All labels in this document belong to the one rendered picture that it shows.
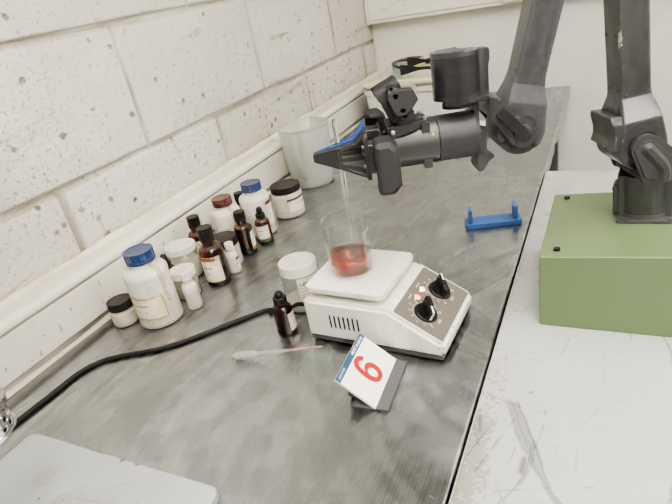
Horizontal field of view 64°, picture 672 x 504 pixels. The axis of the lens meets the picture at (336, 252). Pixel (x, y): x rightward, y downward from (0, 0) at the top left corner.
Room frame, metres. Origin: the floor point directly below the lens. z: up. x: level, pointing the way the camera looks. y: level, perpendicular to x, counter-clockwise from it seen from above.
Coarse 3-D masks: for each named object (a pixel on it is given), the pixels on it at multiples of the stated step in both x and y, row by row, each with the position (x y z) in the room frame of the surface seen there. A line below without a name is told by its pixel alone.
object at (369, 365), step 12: (360, 348) 0.56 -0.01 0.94; (372, 348) 0.56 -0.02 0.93; (360, 360) 0.54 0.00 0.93; (372, 360) 0.55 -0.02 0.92; (384, 360) 0.55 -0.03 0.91; (348, 372) 0.52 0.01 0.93; (360, 372) 0.52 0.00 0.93; (372, 372) 0.53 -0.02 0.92; (384, 372) 0.53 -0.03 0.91; (348, 384) 0.50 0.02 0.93; (360, 384) 0.51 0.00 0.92; (372, 384) 0.51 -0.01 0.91; (372, 396) 0.49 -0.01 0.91
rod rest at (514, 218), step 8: (512, 208) 0.90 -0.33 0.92; (480, 216) 0.92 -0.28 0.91; (488, 216) 0.91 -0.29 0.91; (496, 216) 0.91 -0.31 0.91; (504, 216) 0.90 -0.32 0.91; (512, 216) 0.89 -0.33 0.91; (520, 216) 0.89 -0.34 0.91; (472, 224) 0.89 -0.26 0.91; (480, 224) 0.89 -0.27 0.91; (488, 224) 0.89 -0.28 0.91; (496, 224) 0.88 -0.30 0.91; (504, 224) 0.88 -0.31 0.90; (512, 224) 0.88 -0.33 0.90
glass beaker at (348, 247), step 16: (352, 208) 0.70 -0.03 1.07; (336, 224) 0.70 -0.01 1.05; (336, 240) 0.64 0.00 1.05; (352, 240) 0.64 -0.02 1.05; (368, 240) 0.66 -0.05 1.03; (336, 256) 0.64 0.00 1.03; (352, 256) 0.64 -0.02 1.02; (368, 256) 0.65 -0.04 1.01; (336, 272) 0.65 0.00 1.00; (352, 272) 0.64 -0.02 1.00; (368, 272) 0.65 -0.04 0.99
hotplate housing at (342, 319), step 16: (416, 272) 0.66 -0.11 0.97; (400, 288) 0.63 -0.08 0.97; (304, 304) 0.65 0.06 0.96; (320, 304) 0.63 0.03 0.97; (336, 304) 0.62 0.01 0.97; (352, 304) 0.61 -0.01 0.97; (368, 304) 0.60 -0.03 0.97; (384, 304) 0.59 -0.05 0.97; (464, 304) 0.62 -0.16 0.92; (320, 320) 0.63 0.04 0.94; (336, 320) 0.62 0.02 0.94; (352, 320) 0.60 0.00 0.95; (368, 320) 0.59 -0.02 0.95; (384, 320) 0.58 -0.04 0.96; (400, 320) 0.57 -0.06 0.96; (320, 336) 0.64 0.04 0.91; (336, 336) 0.62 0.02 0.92; (352, 336) 0.61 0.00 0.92; (368, 336) 0.59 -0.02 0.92; (384, 336) 0.58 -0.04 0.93; (400, 336) 0.57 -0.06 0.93; (416, 336) 0.56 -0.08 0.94; (432, 336) 0.55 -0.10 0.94; (448, 336) 0.56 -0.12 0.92; (400, 352) 0.57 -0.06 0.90; (416, 352) 0.56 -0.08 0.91; (432, 352) 0.55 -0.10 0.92
